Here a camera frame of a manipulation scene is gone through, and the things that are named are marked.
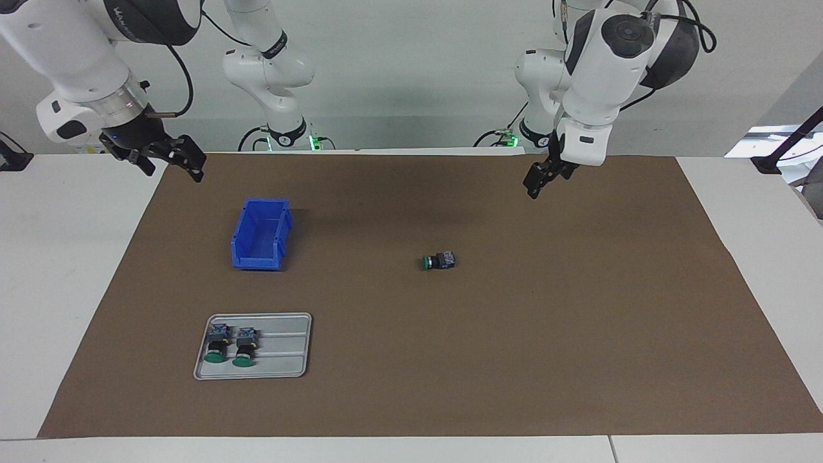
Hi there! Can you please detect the black angled stand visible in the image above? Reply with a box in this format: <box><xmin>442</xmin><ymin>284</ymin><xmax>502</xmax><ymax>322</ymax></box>
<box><xmin>751</xmin><ymin>106</ymin><xmax>823</xmax><ymax>176</ymax></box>

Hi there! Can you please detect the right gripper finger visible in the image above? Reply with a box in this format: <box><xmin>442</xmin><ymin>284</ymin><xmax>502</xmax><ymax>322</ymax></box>
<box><xmin>101</xmin><ymin>143</ymin><xmax>157</xmax><ymax>177</ymax></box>
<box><xmin>161</xmin><ymin>135</ymin><xmax>206</xmax><ymax>184</ymax></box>

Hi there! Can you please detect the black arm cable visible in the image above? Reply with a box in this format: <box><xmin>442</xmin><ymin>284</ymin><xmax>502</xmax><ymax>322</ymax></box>
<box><xmin>145</xmin><ymin>10</ymin><xmax>255</xmax><ymax>119</ymax></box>
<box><xmin>550</xmin><ymin>0</ymin><xmax>718</xmax><ymax>114</ymax></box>

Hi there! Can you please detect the blue plastic bin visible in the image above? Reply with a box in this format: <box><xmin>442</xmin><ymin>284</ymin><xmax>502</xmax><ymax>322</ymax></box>
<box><xmin>230</xmin><ymin>198</ymin><xmax>294</xmax><ymax>271</ymax></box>

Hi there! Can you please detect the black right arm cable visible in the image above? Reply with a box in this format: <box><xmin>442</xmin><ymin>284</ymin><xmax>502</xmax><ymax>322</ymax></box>
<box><xmin>145</xmin><ymin>10</ymin><xmax>255</xmax><ymax>119</ymax></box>

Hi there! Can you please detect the black base cable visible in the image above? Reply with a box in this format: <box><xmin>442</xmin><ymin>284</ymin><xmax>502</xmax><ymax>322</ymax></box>
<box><xmin>473</xmin><ymin>98</ymin><xmax>534</xmax><ymax>149</ymax></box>
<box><xmin>237</xmin><ymin>125</ymin><xmax>271</xmax><ymax>152</ymax></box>

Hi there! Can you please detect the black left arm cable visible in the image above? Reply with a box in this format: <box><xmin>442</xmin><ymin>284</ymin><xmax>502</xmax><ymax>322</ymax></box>
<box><xmin>550</xmin><ymin>0</ymin><xmax>718</xmax><ymax>114</ymax></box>

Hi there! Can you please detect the black clamp mount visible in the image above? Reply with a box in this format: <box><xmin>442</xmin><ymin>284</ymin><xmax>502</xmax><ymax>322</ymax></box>
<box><xmin>0</xmin><ymin>132</ymin><xmax>34</xmax><ymax>172</ymax></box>

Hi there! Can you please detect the grey metal tray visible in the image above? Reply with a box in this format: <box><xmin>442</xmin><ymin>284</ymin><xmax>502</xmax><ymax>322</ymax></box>
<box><xmin>193</xmin><ymin>313</ymin><xmax>313</xmax><ymax>381</ymax></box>

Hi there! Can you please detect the brown table mat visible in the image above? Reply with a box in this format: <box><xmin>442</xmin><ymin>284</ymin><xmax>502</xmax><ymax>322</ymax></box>
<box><xmin>37</xmin><ymin>153</ymin><xmax>823</xmax><ymax>439</ymax></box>

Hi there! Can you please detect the grey chair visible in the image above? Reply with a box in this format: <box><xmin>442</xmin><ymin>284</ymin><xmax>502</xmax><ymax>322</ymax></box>
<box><xmin>790</xmin><ymin>177</ymin><xmax>823</xmax><ymax>221</ymax></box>

